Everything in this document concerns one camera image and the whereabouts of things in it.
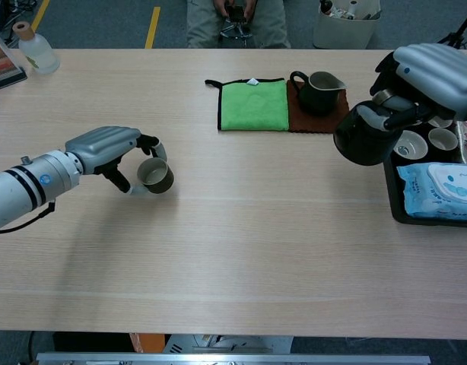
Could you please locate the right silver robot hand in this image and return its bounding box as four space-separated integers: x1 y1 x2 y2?
357 43 467 132

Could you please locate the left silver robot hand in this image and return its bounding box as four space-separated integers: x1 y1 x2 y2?
65 125 168 197

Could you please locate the dark teacup beige inside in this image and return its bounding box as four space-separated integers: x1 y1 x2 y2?
136 157 175 195

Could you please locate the black teapot with handle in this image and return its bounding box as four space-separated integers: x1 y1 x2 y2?
333 100 405 167

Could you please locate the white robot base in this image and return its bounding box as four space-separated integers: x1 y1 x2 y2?
163 334 294 354

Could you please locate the large beige teacup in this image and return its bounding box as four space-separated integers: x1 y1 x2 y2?
392 129 428 160

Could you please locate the black tripod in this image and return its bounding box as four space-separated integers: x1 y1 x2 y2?
437 3 467 49

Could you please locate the beige storage bin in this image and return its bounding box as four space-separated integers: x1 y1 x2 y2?
313 0 382 50

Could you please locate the glass bottle wooden cap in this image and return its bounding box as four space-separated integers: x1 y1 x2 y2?
11 21 61 75

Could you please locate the blue wet wipes pack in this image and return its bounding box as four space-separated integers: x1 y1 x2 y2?
396 162 467 224

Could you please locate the black pitcher beige inside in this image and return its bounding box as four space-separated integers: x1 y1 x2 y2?
289 70 348 118

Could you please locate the brown cloth mat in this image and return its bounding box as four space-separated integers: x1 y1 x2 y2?
286 79 351 134

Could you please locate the black plastic tray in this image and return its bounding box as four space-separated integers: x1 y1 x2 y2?
383 113 467 228

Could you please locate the green cloth black trim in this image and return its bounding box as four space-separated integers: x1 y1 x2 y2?
204 78 291 132

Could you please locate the person in khaki trousers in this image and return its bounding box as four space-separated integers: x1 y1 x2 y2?
186 0 293 49

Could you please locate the metal chair base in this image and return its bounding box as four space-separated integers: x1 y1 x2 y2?
219 18 254 41

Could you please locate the orange object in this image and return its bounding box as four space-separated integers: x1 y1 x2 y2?
129 332 166 354

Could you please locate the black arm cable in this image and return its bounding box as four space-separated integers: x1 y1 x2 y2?
0 201 56 234

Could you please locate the aluminium rail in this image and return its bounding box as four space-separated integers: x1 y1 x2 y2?
36 351 431 365

